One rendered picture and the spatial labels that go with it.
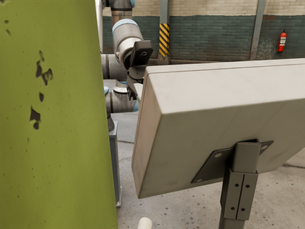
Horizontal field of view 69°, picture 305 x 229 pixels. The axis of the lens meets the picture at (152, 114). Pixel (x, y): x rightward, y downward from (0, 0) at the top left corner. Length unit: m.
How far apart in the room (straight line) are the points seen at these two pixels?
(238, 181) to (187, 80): 0.20
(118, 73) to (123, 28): 0.16
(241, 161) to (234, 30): 6.88
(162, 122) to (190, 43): 7.03
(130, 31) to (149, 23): 6.78
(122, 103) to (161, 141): 1.13
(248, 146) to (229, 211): 0.13
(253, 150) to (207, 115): 0.13
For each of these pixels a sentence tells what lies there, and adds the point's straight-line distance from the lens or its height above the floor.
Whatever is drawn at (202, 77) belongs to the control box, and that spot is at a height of 1.19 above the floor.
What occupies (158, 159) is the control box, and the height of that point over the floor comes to 1.07.
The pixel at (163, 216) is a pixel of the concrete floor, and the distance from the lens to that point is 1.73.
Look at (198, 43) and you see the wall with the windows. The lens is 7.25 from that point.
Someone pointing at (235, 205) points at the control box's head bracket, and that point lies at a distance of 0.44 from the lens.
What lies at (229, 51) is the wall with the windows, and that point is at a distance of 7.25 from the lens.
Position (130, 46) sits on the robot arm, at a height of 1.19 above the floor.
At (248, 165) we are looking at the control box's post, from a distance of 0.40.
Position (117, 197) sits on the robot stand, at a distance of 1.77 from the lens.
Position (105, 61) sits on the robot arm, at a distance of 0.81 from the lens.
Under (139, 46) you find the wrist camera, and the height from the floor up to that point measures 1.20.
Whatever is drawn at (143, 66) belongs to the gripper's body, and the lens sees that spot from 0.62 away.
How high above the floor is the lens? 1.25
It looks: 22 degrees down
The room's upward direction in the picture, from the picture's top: straight up
